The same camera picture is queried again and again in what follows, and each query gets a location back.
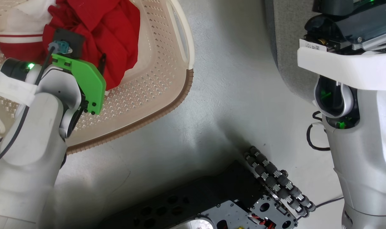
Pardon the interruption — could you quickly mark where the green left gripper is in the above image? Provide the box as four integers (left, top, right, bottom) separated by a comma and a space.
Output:
51, 53, 107, 115

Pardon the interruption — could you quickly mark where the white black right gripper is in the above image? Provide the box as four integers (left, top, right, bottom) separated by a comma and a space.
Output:
297, 0, 386, 91

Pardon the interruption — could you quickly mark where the red and white garment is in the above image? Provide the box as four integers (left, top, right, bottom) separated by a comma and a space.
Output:
0, 0, 141, 91

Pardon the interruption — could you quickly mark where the beige perforated plastic laundry basket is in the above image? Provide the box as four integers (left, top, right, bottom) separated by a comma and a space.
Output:
0, 0, 194, 155

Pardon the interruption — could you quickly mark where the white cloth strip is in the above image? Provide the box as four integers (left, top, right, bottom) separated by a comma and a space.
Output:
0, 64, 38, 107

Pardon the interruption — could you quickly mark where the black roller omni wheel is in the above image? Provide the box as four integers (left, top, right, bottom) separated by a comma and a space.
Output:
243, 146, 317, 219

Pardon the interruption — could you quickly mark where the black looped cable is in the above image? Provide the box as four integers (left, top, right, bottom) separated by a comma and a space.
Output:
306, 111, 331, 151

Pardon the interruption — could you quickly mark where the thin black floor cable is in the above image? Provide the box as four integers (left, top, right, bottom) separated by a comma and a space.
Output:
296, 196, 345, 220

